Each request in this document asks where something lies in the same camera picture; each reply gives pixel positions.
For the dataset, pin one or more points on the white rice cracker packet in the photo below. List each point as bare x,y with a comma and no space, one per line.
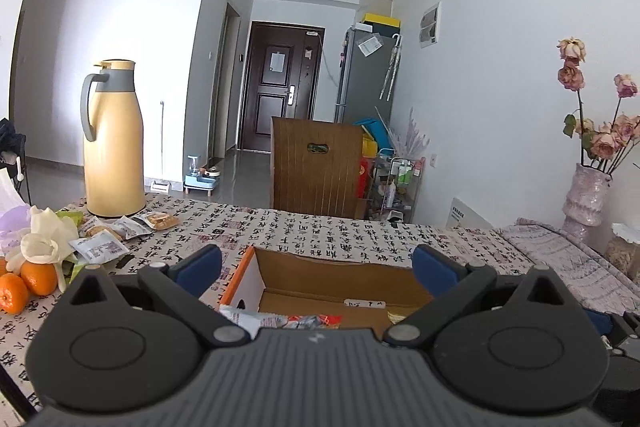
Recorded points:
245,321

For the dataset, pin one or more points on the large white printed sachet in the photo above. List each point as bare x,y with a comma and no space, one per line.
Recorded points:
100,248

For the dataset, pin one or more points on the white paper sheet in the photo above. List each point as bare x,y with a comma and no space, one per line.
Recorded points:
370,45

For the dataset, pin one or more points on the door paper notice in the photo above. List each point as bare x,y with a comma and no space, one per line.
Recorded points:
276,61

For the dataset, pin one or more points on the brown cookie sachet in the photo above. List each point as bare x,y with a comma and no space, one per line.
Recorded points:
95,227

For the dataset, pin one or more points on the red cardboard box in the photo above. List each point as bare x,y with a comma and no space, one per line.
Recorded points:
310,274

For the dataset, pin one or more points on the pink textured vase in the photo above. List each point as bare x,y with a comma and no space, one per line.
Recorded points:
587,202

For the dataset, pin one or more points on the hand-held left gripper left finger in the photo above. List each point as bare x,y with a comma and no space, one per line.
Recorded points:
200,267

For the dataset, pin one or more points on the grey fridge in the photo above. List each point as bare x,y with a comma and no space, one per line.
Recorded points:
362,82

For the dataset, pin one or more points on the white plastic bag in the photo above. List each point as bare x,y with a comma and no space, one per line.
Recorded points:
12,192

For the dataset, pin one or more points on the dark brown entrance door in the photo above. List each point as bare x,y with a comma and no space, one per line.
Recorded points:
265,107

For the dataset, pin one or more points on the yellow thermos jug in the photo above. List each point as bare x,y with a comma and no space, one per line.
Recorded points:
115,147

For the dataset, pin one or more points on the side room door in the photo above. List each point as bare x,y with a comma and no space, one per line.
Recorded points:
225,82

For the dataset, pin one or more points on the white flat mop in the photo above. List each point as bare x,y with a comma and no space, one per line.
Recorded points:
161,147

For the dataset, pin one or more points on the blue pet water dispenser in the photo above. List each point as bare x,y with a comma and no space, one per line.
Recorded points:
202,177

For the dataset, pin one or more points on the red gift box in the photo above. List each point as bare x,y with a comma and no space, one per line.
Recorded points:
364,177

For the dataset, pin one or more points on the dark clothing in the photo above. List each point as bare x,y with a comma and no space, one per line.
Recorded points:
11,142

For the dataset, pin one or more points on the white leaning panel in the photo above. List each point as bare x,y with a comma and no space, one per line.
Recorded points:
467,213

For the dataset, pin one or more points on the pale feather decoration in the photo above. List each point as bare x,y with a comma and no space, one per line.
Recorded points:
412,137

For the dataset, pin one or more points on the clear cookie packet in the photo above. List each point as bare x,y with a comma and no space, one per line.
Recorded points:
159,221

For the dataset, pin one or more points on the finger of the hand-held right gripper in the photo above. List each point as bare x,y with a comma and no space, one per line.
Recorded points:
595,322

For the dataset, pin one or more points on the yellow bag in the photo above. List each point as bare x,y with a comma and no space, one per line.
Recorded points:
369,147

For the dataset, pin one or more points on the white wall socket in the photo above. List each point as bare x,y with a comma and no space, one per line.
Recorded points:
434,160

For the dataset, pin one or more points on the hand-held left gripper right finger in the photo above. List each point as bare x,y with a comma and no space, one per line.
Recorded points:
435,268

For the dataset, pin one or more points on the wooden chair back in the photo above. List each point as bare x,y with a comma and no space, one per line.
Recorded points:
315,177

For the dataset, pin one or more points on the white folded umbrella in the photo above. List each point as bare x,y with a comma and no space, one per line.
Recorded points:
391,67

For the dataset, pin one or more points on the grey patterned cloth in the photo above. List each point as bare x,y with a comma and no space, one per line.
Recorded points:
560,257

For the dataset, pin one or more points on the bunch of dried roses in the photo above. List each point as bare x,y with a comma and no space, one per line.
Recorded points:
605,142

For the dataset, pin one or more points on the white wall panel box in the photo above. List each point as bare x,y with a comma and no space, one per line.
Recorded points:
429,24

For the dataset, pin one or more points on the cream rubber glove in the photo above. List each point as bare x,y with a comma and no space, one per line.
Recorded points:
42,242

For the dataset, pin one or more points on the clear storage jar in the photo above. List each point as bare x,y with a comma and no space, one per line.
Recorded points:
625,254

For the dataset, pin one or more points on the purple plastic bag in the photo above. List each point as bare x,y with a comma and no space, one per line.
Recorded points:
15,229

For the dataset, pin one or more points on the small green packet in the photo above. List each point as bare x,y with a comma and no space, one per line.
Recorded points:
75,268
70,219

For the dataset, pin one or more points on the yellow box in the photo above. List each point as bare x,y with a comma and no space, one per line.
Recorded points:
382,20

